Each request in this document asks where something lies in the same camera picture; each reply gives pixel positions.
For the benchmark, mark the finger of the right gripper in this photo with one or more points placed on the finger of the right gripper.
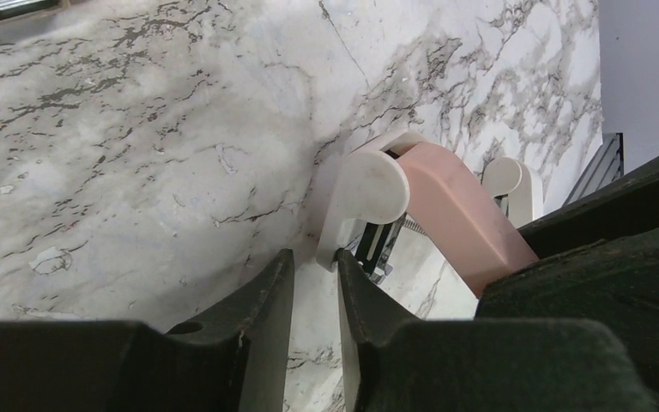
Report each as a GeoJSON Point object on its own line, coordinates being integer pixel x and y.
{"type": "Point", "coordinates": [598, 259]}

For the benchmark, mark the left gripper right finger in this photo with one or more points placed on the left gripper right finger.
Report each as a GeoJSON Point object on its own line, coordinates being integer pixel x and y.
{"type": "Point", "coordinates": [395, 361]}

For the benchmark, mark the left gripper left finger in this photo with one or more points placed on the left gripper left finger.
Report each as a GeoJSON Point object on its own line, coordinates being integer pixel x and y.
{"type": "Point", "coordinates": [231, 357]}

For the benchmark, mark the pink white small stapler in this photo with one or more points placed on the pink white small stapler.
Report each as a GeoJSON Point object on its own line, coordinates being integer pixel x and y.
{"type": "Point", "coordinates": [400, 173]}

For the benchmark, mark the aluminium front rail frame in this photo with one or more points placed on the aluminium front rail frame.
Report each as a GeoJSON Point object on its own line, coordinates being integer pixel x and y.
{"type": "Point", "coordinates": [606, 166]}

